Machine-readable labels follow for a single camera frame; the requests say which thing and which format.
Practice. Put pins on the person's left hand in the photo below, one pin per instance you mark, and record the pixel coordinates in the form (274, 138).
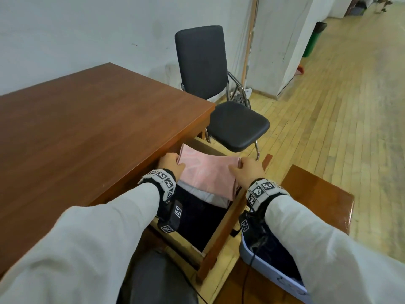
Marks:
(171, 163)

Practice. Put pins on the person's right hand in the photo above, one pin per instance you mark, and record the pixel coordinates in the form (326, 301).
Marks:
(250, 172)

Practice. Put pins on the wooden drawer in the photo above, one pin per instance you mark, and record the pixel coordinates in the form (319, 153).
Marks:
(210, 259)

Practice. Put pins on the light blue plastic basin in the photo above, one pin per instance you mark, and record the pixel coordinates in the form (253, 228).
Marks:
(269, 269)

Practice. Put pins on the person's left forearm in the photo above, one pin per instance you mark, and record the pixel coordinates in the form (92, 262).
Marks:
(79, 250)

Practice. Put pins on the person's right forearm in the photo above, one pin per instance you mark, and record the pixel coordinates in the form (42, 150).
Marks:
(332, 253)

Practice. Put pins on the person's grey trouser legs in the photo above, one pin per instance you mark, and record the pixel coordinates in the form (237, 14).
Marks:
(155, 278)

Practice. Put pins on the left wristband with marker tags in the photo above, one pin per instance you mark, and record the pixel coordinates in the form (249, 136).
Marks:
(161, 182)

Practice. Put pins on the wristband with marker tags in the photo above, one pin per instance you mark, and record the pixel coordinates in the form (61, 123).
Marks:
(161, 182)
(264, 191)

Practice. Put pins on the right wristband with marker tags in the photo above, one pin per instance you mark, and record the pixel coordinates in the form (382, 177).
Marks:
(264, 191)

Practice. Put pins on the brown wooden bench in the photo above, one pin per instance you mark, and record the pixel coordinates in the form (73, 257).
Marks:
(316, 186)

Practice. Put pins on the grey mop head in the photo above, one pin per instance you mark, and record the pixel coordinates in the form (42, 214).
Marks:
(242, 93)

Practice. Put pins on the brown wooden desk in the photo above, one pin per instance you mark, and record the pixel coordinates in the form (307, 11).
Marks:
(95, 129)

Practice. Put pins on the black padded metal chair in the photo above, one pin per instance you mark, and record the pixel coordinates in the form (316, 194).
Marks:
(202, 60)

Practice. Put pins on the orange hoop on floor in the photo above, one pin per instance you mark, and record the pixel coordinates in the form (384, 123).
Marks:
(300, 70)

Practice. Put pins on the wooden mop stick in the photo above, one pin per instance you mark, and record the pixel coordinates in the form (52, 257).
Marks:
(250, 41)

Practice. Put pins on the green trash bin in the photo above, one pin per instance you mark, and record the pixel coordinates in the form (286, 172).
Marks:
(313, 39)

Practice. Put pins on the dark bags on bench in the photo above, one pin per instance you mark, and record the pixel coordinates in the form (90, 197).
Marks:
(359, 4)

